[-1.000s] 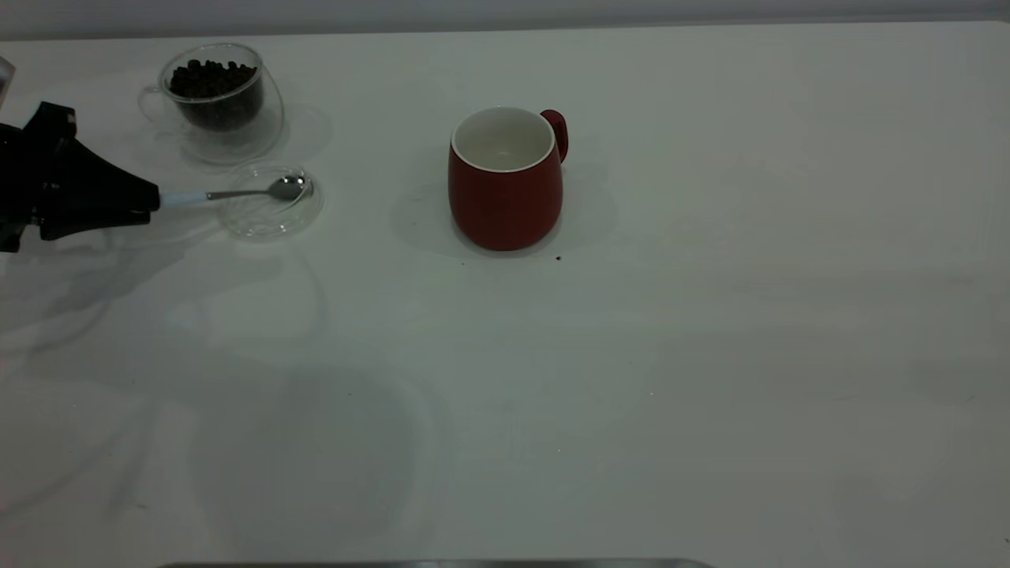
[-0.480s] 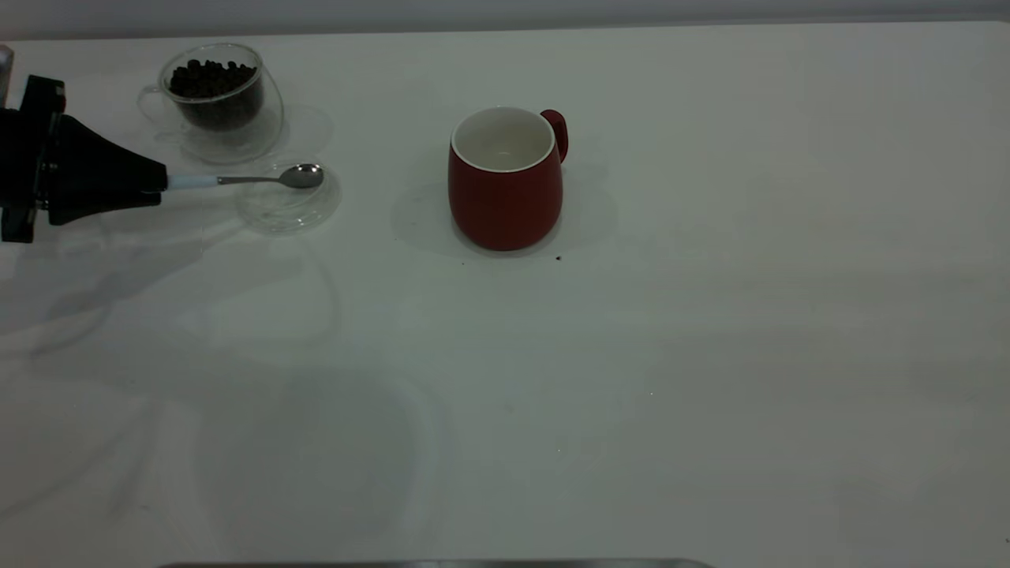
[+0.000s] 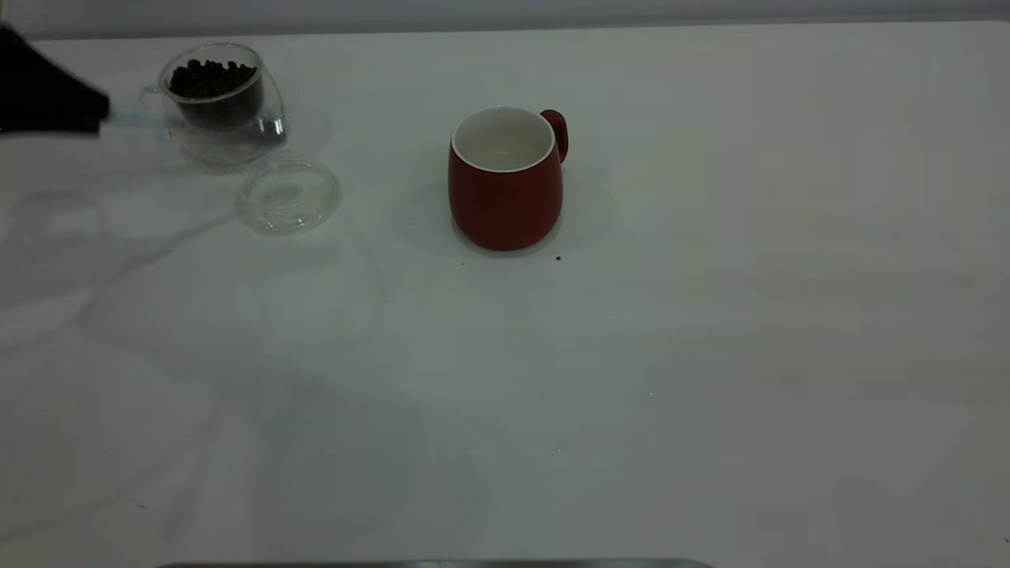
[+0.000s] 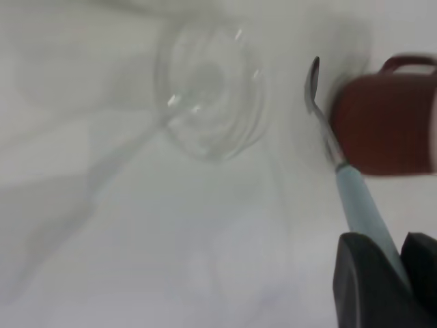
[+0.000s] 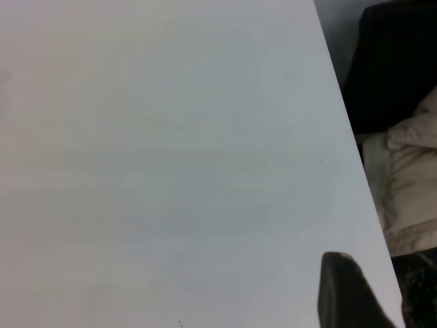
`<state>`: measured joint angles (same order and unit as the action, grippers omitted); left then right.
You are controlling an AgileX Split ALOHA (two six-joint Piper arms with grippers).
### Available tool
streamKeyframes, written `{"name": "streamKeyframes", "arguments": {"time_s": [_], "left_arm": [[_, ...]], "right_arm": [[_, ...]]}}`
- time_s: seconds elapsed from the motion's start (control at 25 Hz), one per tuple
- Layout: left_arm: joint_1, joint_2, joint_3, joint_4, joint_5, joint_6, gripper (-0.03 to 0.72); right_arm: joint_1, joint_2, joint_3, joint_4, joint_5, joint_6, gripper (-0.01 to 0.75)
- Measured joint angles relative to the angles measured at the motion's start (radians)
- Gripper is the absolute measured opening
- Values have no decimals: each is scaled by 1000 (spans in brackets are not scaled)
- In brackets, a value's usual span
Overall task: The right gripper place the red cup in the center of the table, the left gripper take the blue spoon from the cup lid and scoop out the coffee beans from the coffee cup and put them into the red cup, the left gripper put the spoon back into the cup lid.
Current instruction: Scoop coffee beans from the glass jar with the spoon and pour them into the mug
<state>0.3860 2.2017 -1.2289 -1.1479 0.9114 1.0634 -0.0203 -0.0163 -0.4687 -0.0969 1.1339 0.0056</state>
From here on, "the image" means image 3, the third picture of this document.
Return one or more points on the clear double-wall glass cup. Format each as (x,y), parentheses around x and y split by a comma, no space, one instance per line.
(221,150)

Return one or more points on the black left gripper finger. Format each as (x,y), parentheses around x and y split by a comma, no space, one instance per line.
(39,75)
(47,117)

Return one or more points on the clear glass dish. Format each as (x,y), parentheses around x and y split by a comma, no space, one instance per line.
(288,197)

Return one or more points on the red ceramic mug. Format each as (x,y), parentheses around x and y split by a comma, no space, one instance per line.
(505,205)

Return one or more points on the dark coffee beans pile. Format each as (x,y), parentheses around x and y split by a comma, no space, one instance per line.
(213,87)

